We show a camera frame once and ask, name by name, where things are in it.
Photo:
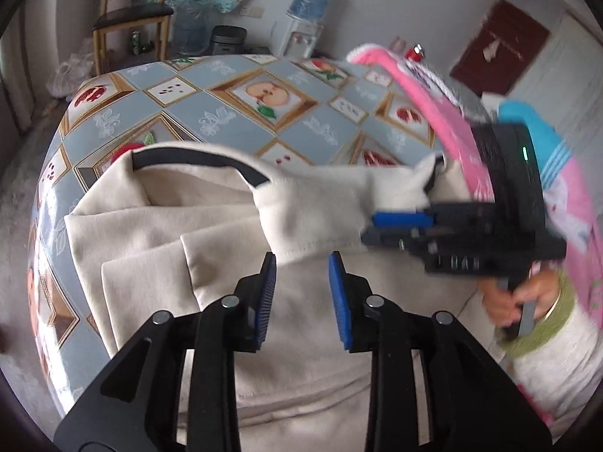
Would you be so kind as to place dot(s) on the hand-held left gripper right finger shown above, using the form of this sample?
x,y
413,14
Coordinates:
x,y
339,301

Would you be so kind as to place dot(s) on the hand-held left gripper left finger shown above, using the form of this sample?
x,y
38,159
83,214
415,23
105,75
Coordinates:
x,y
266,292

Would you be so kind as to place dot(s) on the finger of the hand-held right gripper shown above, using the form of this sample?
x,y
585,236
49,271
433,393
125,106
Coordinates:
x,y
391,239
400,219

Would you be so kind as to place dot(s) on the cream coat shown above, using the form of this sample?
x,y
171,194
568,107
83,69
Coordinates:
x,y
329,197

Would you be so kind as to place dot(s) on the person's right forearm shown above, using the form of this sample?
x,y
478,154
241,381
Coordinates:
x,y
556,353

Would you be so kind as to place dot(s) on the person's right hand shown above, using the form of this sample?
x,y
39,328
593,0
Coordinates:
x,y
541,292

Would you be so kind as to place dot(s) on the blue plush pillow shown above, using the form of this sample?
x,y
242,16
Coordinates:
x,y
541,127

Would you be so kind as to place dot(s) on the pink floral blanket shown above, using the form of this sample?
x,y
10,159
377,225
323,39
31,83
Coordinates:
x,y
452,117

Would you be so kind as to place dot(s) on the grey lace cloth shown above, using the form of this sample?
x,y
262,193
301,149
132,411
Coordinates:
x,y
464,99

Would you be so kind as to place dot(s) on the white water dispenser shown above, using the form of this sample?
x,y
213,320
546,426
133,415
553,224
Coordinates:
x,y
301,40

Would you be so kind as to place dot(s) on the black rice cooker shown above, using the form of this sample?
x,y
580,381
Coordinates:
x,y
227,40

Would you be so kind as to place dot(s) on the empty clear water jug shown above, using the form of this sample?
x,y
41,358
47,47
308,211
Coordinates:
x,y
191,28

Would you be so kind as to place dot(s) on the green can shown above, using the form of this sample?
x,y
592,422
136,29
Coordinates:
x,y
136,42

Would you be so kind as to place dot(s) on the clear plastic bag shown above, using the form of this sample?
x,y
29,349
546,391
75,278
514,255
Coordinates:
x,y
70,73

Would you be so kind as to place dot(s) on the wooden chair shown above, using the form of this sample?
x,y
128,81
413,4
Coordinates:
x,y
132,12

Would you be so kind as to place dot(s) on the grey curtain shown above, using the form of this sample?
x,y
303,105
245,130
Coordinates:
x,y
28,56

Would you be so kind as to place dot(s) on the dark red wall board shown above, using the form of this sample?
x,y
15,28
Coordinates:
x,y
499,47

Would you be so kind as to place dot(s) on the white wall socket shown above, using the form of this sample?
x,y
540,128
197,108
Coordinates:
x,y
249,11

